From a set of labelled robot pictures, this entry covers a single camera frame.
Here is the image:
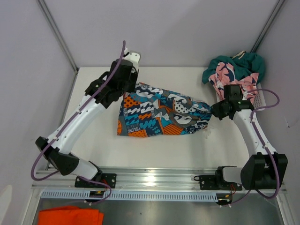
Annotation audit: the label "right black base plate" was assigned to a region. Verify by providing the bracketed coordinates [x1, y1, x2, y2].
[194, 175, 242, 191]

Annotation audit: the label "patterned orange blue shorts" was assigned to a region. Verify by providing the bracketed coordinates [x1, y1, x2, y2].
[117, 82, 212, 137]

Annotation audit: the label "white plastic basket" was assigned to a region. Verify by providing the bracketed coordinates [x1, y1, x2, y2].
[253, 84, 266, 109]

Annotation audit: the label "pink patterned shorts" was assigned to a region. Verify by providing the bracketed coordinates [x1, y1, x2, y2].
[209, 62, 259, 103]

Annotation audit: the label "white slotted cable duct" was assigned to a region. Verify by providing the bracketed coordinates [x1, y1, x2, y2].
[41, 190, 218, 202]

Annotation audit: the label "teal green shorts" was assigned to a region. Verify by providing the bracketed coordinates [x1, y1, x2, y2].
[202, 51, 266, 84]

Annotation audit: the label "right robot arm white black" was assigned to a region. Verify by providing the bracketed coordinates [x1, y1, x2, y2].
[211, 85, 288, 192]

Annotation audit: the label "aluminium mounting rail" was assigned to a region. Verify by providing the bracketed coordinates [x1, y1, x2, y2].
[31, 167, 288, 193]

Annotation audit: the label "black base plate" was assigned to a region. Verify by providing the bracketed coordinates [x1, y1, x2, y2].
[75, 173, 117, 188]
[194, 175, 242, 191]

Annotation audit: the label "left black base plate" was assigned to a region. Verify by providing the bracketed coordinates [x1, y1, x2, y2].
[75, 173, 117, 188]

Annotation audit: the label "folded orange shorts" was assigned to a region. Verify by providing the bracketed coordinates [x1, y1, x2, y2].
[37, 206, 104, 225]

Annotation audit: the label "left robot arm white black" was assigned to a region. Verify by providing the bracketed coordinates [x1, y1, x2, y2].
[36, 59, 139, 188]

